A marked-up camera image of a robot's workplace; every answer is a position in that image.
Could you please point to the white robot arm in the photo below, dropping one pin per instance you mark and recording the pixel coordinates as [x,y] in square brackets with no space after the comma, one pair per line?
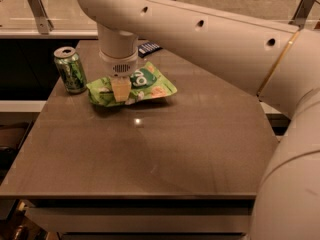
[277,63]

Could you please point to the right metal railing bracket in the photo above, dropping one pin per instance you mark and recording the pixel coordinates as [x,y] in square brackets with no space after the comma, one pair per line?
[302,12]

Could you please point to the dark blue snack bar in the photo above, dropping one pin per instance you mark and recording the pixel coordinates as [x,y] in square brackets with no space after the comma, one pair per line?
[147,48]

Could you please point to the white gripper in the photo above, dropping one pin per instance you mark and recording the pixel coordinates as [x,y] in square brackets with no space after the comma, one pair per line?
[120,65]

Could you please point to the green soda can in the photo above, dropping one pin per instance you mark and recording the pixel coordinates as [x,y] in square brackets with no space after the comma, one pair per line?
[70,69]

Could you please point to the white table drawer front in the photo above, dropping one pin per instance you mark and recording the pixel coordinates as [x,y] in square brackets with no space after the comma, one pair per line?
[140,220]

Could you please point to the green rice chip bag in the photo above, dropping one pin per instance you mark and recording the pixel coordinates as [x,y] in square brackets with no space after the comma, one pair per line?
[147,83]

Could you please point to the left metal railing bracket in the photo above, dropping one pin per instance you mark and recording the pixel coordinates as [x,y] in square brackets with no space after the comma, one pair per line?
[43,23]

